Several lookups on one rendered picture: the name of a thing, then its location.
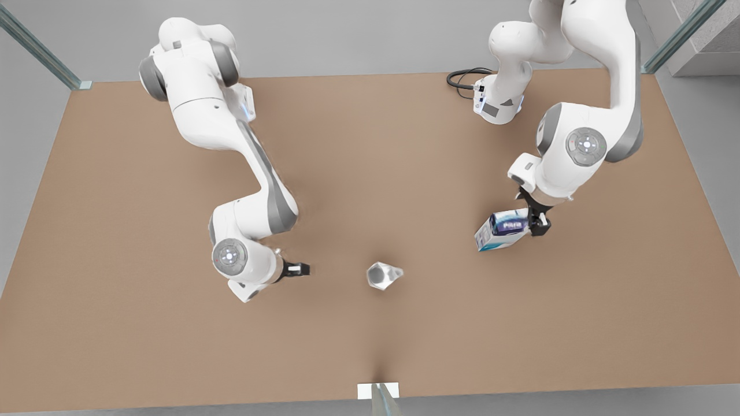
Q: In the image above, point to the blue and white milk carton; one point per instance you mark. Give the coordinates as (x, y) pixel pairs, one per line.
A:
(500, 230)

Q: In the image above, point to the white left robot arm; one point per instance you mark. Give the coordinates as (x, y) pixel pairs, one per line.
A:
(584, 144)

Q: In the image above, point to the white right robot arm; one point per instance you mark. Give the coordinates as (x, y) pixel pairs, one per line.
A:
(202, 110)

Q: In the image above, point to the clear glass cup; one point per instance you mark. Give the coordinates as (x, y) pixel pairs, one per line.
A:
(381, 275)

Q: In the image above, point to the silver frame post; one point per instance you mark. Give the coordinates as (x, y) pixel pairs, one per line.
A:
(37, 49)
(383, 398)
(682, 34)

